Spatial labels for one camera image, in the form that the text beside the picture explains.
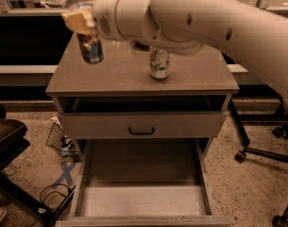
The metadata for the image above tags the dark cart on left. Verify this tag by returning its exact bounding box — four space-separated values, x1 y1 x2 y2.
0 103 75 227

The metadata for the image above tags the middle drawer with black handle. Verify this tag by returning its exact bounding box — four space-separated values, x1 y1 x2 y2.
59 113 227 139

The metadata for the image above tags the black cable on floor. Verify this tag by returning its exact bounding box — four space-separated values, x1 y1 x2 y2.
39 183 74 211

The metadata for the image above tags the grey drawer cabinet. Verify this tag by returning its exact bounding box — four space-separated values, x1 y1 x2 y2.
45 10 240 227

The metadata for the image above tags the redbull can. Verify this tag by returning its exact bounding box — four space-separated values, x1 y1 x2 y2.
71 2 104 64

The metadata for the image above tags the black wire basket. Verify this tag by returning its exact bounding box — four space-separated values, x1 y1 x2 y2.
46 123 78 159

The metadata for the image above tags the green white soda can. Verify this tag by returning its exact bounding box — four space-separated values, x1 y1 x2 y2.
149 46 170 79

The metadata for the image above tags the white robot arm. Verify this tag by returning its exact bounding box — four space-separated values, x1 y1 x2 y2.
62 0 288 100

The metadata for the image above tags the black office chair base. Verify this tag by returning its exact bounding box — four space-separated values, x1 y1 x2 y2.
229 96 288 227

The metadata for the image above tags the open bottom drawer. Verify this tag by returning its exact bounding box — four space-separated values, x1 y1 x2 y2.
56 139 229 227

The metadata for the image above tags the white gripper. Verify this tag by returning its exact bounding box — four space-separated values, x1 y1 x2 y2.
61 0 123 41

